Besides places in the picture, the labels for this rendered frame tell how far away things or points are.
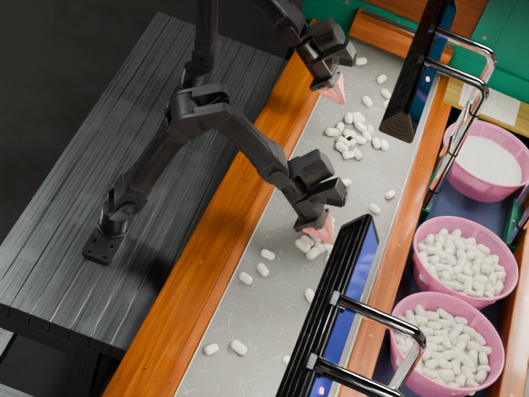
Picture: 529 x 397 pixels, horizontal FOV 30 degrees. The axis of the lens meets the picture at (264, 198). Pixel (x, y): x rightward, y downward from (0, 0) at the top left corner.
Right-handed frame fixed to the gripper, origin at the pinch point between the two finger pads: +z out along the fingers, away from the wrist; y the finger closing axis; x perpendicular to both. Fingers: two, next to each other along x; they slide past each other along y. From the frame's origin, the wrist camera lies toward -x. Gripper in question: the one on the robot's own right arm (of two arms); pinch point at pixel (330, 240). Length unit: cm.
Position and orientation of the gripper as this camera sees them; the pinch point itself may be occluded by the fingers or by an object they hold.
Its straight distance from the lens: 231.5
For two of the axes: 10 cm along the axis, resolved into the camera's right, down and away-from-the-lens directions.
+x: -7.9, 2.7, 5.4
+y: 3.0, -6.0, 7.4
